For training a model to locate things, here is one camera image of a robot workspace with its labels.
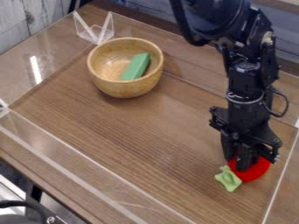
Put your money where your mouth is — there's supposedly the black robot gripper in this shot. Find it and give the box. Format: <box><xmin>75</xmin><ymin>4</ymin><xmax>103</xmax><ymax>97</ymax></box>
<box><xmin>209</xmin><ymin>92</ymin><xmax>283</xmax><ymax>172</ymax></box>

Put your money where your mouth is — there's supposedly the red plush strawberry toy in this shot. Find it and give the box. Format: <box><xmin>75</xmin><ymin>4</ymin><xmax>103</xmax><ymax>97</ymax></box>
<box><xmin>215</xmin><ymin>157</ymin><xmax>271</xmax><ymax>193</ymax></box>

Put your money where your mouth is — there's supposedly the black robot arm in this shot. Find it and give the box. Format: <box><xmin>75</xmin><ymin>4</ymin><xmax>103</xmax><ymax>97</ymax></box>
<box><xmin>169</xmin><ymin>0</ymin><xmax>285</xmax><ymax>172</ymax></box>

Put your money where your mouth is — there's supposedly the green rectangular block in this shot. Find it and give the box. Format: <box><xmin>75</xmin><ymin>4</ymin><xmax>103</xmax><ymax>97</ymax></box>
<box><xmin>120</xmin><ymin>52</ymin><xmax>151</xmax><ymax>81</ymax></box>

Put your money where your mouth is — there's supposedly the light wooden bowl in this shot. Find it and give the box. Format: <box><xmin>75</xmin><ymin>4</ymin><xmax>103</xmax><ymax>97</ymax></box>
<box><xmin>87</xmin><ymin>38</ymin><xmax>164</xmax><ymax>98</ymax></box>

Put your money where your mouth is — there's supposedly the clear acrylic tray wall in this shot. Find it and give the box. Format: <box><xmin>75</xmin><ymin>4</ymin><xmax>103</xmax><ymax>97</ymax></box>
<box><xmin>0</xmin><ymin>16</ymin><xmax>299</xmax><ymax>224</ymax></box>

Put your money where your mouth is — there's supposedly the clear acrylic corner bracket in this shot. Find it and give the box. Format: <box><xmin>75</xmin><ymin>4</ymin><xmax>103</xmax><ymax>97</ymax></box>
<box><xmin>72</xmin><ymin>11</ymin><xmax>115</xmax><ymax>45</ymax></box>

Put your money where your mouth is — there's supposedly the black table frame bracket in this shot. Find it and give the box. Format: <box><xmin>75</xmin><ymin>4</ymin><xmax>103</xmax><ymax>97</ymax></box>
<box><xmin>25</xmin><ymin>184</ymin><xmax>68</xmax><ymax>224</ymax></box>

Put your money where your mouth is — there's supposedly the black cable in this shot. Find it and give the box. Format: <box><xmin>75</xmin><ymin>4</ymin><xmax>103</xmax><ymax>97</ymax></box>
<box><xmin>0</xmin><ymin>199</ymin><xmax>53</xmax><ymax>224</ymax></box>

